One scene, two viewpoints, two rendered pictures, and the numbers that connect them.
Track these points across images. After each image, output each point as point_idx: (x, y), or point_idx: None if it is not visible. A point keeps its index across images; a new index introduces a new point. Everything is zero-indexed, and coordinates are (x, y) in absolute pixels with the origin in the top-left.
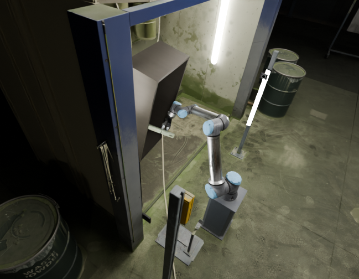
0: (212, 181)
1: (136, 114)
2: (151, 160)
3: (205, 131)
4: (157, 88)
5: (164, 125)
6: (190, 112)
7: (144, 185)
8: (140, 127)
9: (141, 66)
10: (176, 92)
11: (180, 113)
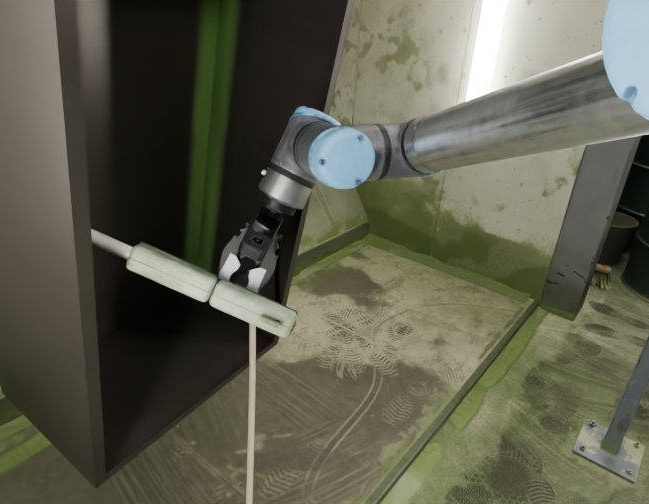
0: None
1: (5, 134)
2: (215, 464)
3: None
4: (237, 107)
5: (234, 259)
6: (397, 154)
7: None
8: (44, 234)
9: None
10: (321, 102)
11: (327, 150)
